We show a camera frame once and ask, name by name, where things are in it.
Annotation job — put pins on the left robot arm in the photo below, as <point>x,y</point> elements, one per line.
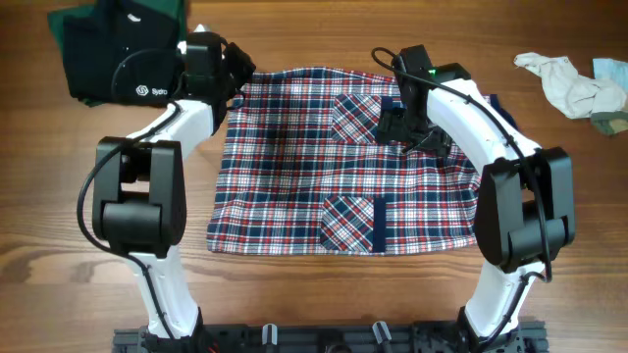
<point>139,201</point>

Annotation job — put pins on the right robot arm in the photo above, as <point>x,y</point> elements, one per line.
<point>525,210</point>

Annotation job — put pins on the light blue cloth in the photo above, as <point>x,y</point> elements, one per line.
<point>614,70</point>

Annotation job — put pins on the green folded shirt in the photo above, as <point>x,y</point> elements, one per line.
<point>182,19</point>

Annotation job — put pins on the beige crumpled cloth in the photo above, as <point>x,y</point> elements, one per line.
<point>574,95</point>

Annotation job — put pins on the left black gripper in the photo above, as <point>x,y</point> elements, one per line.
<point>241,59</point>

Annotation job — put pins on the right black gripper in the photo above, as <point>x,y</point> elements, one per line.
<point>393,127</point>

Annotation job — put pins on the olive green cloth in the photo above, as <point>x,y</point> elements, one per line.
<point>609,123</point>

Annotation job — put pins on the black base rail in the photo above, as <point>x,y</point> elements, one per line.
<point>416,338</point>

